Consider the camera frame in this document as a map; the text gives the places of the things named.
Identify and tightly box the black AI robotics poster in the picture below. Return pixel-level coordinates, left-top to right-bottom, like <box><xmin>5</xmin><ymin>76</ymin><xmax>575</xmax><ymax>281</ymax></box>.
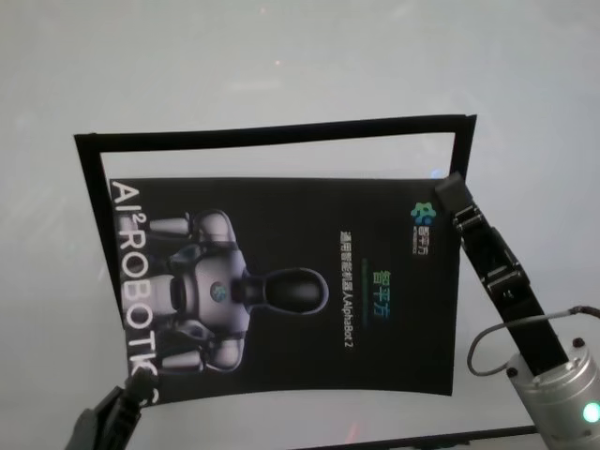
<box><xmin>107</xmin><ymin>173</ymin><xmax>464</xmax><ymax>409</ymax></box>

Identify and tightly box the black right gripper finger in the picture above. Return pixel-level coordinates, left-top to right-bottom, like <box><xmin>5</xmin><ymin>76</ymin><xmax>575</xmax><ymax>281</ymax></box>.
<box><xmin>434</xmin><ymin>172</ymin><xmax>531</xmax><ymax>301</ymax></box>

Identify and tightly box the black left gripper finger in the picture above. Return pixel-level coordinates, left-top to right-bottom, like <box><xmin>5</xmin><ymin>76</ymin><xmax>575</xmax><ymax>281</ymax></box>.
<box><xmin>96</xmin><ymin>373</ymin><xmax>155</xmax><ymax>437</ymax></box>

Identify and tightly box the long black tape strip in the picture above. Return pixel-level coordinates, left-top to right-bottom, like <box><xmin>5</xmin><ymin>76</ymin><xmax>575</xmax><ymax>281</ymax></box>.
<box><xmin>73</xmin><ymin>113</ymin><xmax>479</xmax><ymax>154</ymax></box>

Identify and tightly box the thin grey cable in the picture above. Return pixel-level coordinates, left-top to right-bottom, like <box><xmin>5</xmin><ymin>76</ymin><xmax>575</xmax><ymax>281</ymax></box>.
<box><xmin>467</xmin><ymin>304</ymin><xmax>600</xmax><ymax>376</ymax></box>

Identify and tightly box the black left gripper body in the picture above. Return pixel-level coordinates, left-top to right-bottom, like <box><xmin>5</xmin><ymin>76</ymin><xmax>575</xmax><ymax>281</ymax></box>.
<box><xmin>65</xmin><ymin>408</ymin><xmax>137</xmax><ymax>450</ymax></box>

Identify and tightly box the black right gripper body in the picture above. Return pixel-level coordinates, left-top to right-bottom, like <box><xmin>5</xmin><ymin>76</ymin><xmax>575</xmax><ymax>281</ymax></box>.
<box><xmin>496</xmin><ymin>280</ymin><xmax>571</xmax><ymax>376</ymax></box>

